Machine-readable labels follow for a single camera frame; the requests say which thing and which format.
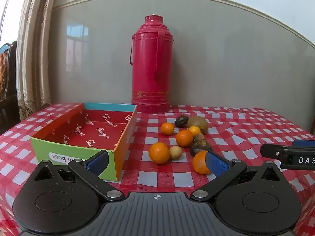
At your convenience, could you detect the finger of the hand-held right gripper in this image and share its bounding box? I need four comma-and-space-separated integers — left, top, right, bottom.
260, 143, 284, 159
292, 139, 315, 148

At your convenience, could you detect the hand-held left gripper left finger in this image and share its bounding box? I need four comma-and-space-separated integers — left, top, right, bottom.
34, 150, 125, 201

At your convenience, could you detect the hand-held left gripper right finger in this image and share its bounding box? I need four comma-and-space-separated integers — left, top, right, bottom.
191, 151, 281, 201

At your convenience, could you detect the dark cracked wrinkled fruit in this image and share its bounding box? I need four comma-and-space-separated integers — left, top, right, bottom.
189, 139, 214, 157

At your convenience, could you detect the colourful cardboard box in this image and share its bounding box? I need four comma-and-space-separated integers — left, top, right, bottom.
30, 102, 137, 182

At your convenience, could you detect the beige longan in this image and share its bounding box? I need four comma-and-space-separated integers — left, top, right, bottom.
169, 146, 183, 161

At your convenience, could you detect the brown kiwi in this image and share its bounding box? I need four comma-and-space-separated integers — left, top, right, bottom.
187, 116, 209, 133

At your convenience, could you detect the dark round passion fruit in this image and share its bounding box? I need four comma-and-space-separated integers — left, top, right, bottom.
175, 115, 189, 128

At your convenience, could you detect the large orange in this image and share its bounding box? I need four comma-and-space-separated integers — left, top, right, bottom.
149, 142, 171, 165

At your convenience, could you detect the small orange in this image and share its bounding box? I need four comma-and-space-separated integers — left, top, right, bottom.
161, 122, 176, 136

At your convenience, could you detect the red checked tablecloth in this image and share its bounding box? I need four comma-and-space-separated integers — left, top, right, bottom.
0, 103, 315, 236

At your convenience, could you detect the red thermos flask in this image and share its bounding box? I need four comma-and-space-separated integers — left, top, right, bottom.
130, 15, 175, 114

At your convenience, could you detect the dark wooden sofa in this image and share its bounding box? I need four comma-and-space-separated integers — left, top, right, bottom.
0, 41, 19, 134

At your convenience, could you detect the beige lace-trimmed curtain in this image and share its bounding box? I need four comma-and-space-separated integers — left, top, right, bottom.
15, 0, 57, 121

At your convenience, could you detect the woven orange sofa cushion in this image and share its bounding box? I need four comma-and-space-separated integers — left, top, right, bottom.
0, 51, 7, 80

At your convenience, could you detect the window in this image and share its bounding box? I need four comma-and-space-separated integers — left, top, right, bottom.
0, 0, 26, 48

